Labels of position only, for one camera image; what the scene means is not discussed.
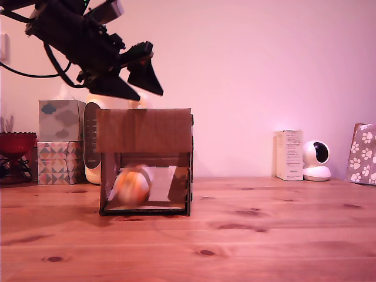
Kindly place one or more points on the orange and white footbag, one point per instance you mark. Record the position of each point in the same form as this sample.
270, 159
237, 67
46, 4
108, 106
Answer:
132, 185

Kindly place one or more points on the cardboard dice tower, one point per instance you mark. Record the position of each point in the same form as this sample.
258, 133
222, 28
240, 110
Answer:
144, 132

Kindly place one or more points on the white tissue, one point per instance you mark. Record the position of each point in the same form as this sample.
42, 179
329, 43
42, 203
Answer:
65, 94

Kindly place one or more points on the cream water bottle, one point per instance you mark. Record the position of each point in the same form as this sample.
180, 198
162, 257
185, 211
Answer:
94, 141

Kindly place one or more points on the cloud print tissue box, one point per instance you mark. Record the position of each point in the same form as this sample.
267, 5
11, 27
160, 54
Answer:
58, 120

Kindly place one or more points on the triangle pattern tissue box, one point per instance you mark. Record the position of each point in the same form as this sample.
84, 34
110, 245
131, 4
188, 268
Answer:
58, 163

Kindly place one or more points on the dried lavender stems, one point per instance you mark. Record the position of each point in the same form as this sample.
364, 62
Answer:
7, 124

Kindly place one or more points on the red glass bowl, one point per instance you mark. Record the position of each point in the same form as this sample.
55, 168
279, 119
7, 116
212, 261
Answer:
16, 144

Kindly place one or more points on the white printed carton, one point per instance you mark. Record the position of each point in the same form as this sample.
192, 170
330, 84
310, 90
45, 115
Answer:
290, 155

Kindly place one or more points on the grey paw print bag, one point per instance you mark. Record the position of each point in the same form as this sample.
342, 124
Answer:
362, 155

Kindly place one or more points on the grey gripper camera box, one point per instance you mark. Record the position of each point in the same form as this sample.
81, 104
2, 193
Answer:
116, 8

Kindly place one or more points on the white wall plate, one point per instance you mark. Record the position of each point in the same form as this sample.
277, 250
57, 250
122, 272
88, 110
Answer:
4, 47

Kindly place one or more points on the small white round camera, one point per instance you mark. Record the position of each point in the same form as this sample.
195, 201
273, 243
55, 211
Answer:
315, 173

